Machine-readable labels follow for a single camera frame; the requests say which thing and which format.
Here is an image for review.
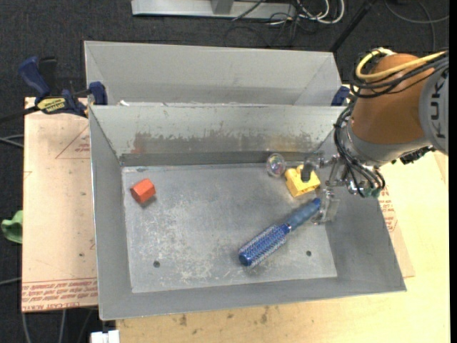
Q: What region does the blue hairbrush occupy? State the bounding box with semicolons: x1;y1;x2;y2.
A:
238;197;322;269

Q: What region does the orange block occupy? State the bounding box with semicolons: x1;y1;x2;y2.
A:
129;177;157;204

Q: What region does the clear ball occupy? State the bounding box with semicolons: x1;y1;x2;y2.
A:
266;152;287;178

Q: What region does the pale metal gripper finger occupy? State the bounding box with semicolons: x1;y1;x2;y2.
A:
301;156;325;184
311;187;341;225

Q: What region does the brown cardboard board, red print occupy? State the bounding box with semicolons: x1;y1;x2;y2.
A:
21;96;417;313

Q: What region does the yellow toy block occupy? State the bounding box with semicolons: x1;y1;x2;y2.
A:
284;166;322;199

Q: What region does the grey metal bin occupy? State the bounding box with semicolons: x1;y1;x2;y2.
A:
84;40;408;322

